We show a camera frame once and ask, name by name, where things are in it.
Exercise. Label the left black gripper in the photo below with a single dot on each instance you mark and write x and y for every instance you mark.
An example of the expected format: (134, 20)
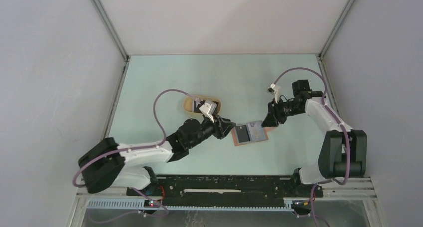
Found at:
(222, 126)

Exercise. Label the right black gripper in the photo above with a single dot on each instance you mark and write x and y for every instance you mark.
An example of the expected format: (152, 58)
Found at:
(274, 115)

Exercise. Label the brown leather card holder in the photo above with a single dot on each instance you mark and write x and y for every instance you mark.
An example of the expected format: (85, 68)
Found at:
(267, 129)

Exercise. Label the black credit card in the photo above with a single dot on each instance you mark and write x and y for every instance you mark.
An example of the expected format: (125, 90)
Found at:
(242, 134)

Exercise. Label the beige oval card tray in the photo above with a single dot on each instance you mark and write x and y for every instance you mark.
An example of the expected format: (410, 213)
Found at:
(191, 106)

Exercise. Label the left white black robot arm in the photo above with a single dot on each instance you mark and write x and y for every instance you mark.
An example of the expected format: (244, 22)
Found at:
(110, 164)

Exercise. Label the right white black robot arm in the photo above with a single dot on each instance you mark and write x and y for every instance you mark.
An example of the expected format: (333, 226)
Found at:
(344, 149)

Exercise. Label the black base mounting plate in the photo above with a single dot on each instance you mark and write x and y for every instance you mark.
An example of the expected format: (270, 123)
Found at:
(224, 191)

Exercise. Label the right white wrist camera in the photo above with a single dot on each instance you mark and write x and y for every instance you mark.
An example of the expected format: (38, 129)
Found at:
(276, 91)

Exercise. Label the aluminium frame rail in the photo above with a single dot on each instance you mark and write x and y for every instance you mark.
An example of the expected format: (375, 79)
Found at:
(356, 189)

